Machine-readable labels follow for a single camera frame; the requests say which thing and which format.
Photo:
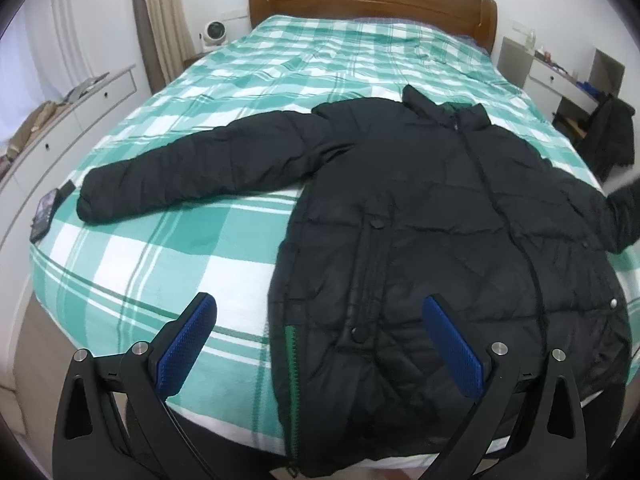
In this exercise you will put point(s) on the small dark object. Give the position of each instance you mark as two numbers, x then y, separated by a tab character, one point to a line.
67	189

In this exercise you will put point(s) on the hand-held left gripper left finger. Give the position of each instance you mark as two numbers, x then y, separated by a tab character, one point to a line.
185	340

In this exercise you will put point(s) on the black smartphone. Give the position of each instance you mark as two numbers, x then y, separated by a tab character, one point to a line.
44	215

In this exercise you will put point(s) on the white nightstand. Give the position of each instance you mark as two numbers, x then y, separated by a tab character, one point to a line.
555	77

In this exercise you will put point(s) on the beige cloth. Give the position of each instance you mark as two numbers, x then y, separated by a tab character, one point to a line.
35	125

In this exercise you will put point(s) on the magazine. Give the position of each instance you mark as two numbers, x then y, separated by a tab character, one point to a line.
85	87

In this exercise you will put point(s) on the white sheer curtain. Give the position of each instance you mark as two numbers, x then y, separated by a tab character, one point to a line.
20	65

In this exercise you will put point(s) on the white drawer cabinet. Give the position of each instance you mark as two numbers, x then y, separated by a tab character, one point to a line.
90	110

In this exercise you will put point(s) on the dark hanging clothes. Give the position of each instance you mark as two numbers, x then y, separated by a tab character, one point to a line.
610	130

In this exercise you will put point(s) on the beige curtain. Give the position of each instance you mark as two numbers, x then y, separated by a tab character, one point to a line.
160	25

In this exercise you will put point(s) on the small white round fan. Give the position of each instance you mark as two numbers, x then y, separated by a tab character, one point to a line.
214	32

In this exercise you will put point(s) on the person's dark clothing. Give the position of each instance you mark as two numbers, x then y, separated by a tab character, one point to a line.
230	450

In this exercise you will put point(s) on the green plaid bed sheet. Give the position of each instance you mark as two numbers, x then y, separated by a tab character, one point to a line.
200	240

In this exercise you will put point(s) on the clear bottle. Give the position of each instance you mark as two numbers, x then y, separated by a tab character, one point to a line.
531	40

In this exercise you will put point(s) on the black puffer jacket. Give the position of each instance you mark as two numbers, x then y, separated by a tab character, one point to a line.
425	200

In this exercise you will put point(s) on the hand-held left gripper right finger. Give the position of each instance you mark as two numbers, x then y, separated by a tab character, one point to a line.
452	345

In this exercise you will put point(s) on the grey box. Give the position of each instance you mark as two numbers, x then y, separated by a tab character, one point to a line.
607	70

